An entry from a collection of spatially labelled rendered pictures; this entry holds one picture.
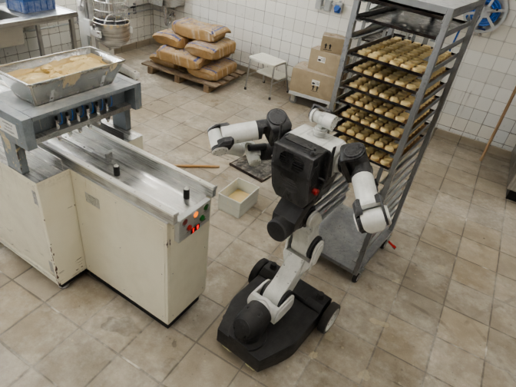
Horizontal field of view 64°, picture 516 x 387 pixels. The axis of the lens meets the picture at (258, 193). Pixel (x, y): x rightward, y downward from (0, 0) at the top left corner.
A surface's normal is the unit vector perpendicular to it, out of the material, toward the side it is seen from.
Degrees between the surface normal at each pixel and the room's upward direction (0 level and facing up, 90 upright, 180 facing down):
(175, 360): 0
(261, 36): 90
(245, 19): 90
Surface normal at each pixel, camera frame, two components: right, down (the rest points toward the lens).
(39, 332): 0.12, -0.81
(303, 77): -0.45, 0.45
